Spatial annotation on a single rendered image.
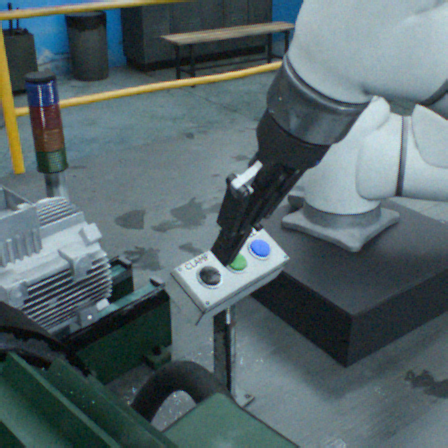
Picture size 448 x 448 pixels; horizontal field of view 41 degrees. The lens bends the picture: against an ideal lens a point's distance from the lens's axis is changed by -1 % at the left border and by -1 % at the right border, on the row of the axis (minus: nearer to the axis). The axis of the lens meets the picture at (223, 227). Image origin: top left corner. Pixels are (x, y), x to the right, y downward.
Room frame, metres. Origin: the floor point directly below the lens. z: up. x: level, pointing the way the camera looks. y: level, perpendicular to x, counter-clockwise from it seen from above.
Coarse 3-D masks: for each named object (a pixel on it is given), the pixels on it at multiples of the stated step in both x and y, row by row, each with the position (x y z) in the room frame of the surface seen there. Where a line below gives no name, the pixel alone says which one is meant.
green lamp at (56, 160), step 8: (40, 152) 1.10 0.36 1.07; (48, 152) 1.10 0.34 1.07; (56, 152) 1.11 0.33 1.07; (64, 152) 1.12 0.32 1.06; (40, 160) 1.10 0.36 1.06; (48, 160) 1.10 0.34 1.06; (56, 160) 1.10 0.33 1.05; (64, 160) 1.12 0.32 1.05; (40, 168) 1.10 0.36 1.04; (48, 168) 1.10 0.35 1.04; (56, 168) 1.10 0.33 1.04; (64, 168) 1.12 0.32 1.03
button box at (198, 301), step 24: (264, 240) 0.76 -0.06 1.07; (192, 264) 0.68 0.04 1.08; (216, 264) 0.69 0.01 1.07; (264, 264) 0.72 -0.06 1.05; (168, 288) 0.67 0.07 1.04; (192, 288) 0.65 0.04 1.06; (216, 288) 0.66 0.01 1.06; (240, 288) 0.67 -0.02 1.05; (192, 312) 0.64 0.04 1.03; (216, 312) 0.66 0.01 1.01
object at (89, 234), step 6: (48, 198) 0.85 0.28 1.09; (84, 228) 0.76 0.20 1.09; (90, 228) 0.76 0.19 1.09; (96, 228) 0.77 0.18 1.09; (84, 234) 0.75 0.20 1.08; (90, 234) 0.75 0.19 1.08; (96, 234) 0.76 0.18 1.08; (84, 240) 0.76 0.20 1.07; (90, 240) 0.75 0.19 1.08; (96, 240) 0.76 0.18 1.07; (102, 300) 0.76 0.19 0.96; (102, 306) 0.75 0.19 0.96
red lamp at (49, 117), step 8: (56, 104) 1.12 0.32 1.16; (32, 112) 1.10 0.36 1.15; (40, 112) 1.10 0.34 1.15; (48, 112) 1.10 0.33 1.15; (56, 112) 1.11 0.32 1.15; (32, 120) 1.11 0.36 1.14; (40, 120) 1.10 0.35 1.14; (48, 120) 1.10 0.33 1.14; (56, 120) 1.11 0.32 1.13; (40, 128) 1.10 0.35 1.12; (48, 128) 1.10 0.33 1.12
